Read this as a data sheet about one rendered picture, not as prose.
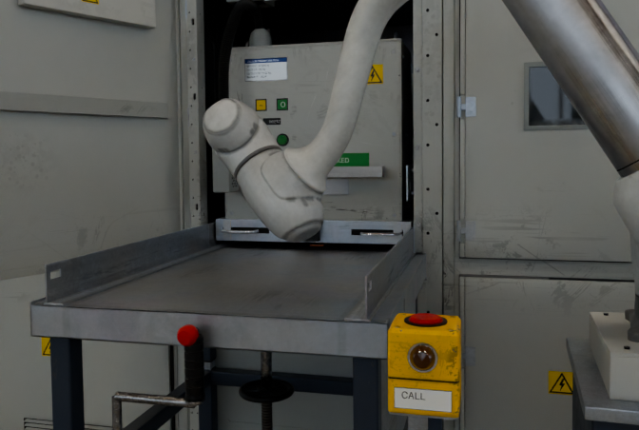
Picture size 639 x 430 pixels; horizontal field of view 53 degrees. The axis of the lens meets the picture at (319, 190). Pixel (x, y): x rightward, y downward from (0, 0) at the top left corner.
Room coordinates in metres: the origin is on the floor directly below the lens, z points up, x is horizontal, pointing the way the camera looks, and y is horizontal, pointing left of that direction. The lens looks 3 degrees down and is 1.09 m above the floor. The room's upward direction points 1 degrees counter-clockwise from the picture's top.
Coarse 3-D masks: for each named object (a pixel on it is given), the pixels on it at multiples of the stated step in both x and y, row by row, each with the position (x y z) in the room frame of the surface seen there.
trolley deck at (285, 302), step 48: (144, 288) 1.22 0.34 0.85; (192, 288) 1.22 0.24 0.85; (240, 288) 1.21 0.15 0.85; (288, 288) 1.21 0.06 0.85; (336, 288) 1.20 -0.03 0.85; (48, 336) 1.09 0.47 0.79; (96, 336) 1.07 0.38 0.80; (144, 336) 1.05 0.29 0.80; (240, 336) 1.01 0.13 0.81; (288, 336) 0.99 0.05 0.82; (336, 336) 0.97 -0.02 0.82; (384, 336) 0.95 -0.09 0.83
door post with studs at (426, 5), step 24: (432, 0) 1.61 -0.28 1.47; (432, 24) 1.61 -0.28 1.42; (432, 48) 1.61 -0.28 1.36; (432, 72) 1.61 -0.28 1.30; (432, 96) 1.61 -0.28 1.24; (432, 120) 1.61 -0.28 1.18; (432, 144) 1.61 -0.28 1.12; (432, 168) 1.61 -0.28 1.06; (432, 192) 1.61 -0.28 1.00; (432, 216) 1.61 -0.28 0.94; (432, 240) 1.61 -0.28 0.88; (432, 264) 1.61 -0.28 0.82; (432, 288) 1.61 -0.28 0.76; (432, 312) 1.61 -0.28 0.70
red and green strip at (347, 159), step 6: (342, 156) 1.70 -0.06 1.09; (348, 156) 1.70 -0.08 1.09; (354, 156) 1.70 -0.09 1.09; (360, 156) 1.69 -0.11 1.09; (366, 156) 1.69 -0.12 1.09; (342, 162) 1.70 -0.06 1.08; (348, 162) 1.70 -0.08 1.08; (354, 162) 1.70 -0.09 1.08; (360, 162) 1.69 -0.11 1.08; (366, 162) 1.69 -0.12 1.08
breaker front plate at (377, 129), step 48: (288, 48) 1.74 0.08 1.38; (336, 48) 1.71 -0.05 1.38; (384, 48) 1.68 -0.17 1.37; (240, 96) 1.77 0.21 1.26; (288, 96) 1.74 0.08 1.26; (384, 96) 1.68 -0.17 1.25; (288, 144) 1.74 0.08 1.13; (384, 144) 1.68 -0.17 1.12; (240, 192) 1.78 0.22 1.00; (336, 192) 1.71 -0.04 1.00; (384, 192) 1.68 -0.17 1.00
